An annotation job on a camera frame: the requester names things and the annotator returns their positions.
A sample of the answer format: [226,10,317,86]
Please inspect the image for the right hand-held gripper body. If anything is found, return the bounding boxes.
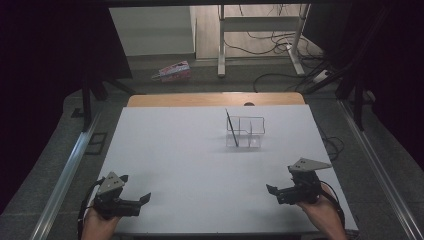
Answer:
[275,157,333,205]

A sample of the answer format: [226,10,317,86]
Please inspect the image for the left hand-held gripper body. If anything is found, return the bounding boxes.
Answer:
[92,171,142,221]

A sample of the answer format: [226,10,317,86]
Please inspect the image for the clear acrylic organizer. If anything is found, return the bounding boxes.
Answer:
[225,115,266,149]

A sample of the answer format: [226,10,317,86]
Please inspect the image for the thin black pen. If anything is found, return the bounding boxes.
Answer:
[225,108,240,148]

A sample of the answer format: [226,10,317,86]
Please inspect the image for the person's right hand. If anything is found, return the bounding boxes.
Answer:
[297,184,335,223]

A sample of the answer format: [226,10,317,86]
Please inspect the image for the person's left hand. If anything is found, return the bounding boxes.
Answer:
[80,207,122,240]

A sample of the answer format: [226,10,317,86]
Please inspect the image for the black floor plate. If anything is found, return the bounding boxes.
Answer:
[84,132,109,156]

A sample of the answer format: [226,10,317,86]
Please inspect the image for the black metal stand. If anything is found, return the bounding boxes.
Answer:
[334,76,367,132]
[80,71,141,132]

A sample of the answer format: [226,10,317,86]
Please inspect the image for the wooden table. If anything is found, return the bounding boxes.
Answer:
[127,92,306,108]

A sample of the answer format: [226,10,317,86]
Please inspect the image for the white power strip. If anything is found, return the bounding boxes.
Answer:
[312,68,331,84]

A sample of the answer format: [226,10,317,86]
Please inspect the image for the pink cardboard box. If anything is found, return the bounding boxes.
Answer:
[151,60,193,84]

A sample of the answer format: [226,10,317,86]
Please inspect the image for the black curtain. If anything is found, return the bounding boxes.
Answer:
[0,0,134,214]
[303,0,424,171]

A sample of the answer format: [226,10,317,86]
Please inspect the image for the white cabinet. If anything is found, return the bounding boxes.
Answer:
[108,5,198,57]

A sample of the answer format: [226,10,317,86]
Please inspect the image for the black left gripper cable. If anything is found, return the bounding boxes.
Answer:
[77,179,105,240]

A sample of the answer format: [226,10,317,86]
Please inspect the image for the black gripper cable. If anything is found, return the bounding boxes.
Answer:
[319,180,347,231]
[77,179,105,240]

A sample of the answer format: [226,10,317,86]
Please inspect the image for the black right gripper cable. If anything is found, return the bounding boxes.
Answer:
[319,180,347,231]

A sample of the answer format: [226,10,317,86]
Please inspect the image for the aluminium rail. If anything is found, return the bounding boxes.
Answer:
[337,99,424,240]
[35,112,102,240]

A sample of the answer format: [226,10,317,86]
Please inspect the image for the black floor cable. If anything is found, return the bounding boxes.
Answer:
[319,126,345,162]
[222,30,323,57]
[252,71,316,93]

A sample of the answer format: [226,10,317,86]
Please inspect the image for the white desk frame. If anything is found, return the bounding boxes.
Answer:
[217,3,312,79]

